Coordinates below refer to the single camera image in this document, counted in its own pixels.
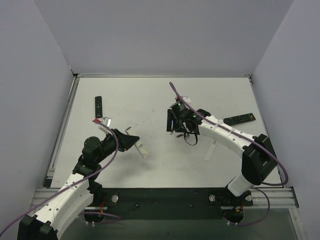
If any white remote control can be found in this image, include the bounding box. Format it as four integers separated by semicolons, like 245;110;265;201
125;126;149;158

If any white battery cover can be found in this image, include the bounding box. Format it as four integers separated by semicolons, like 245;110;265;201
203;140;217;162

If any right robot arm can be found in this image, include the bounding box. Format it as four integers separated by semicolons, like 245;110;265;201
166;100;277;197

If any slim black remote control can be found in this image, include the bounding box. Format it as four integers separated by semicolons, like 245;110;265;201
94;96;103;119

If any wide black remote control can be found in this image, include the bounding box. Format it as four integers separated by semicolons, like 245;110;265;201
223;113;256;127

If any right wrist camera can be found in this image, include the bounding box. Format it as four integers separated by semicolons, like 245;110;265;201
176;96;192;105

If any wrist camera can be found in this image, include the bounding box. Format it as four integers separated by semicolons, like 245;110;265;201
176;96;192;105
95;117;112;134

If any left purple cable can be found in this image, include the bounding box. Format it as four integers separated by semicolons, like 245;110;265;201
3;119;120;236

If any purple cable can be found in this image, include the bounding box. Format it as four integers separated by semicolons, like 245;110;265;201
169;81;290;187
3;119;120;236

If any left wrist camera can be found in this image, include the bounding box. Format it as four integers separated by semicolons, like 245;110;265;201
95;117;112;134

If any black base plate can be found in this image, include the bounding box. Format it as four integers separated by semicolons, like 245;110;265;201
84;187;253;223

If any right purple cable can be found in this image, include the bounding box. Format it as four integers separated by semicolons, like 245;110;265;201
169;81;290;187

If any aluminium frame rail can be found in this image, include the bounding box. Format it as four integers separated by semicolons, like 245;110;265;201
30;187;300;209

